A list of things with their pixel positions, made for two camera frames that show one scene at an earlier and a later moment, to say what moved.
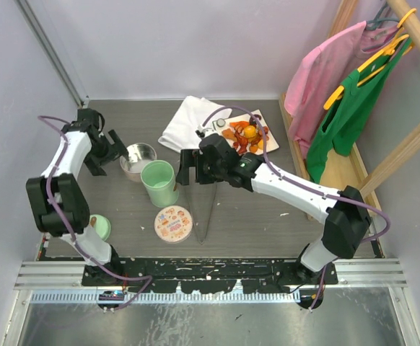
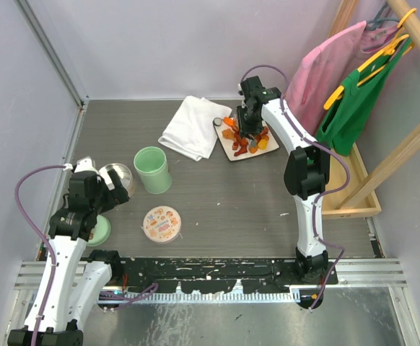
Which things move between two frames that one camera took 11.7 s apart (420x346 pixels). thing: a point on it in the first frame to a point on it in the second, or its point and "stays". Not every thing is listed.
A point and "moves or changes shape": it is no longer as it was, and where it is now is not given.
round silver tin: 138,153 to 123,173
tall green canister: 159,178 moves or changes shape
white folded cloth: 180,135 stays
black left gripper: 115,151 to 118,192
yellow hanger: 388,50 stays
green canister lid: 102,226 stays
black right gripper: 187,159 to 245,129
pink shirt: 321,71 stays
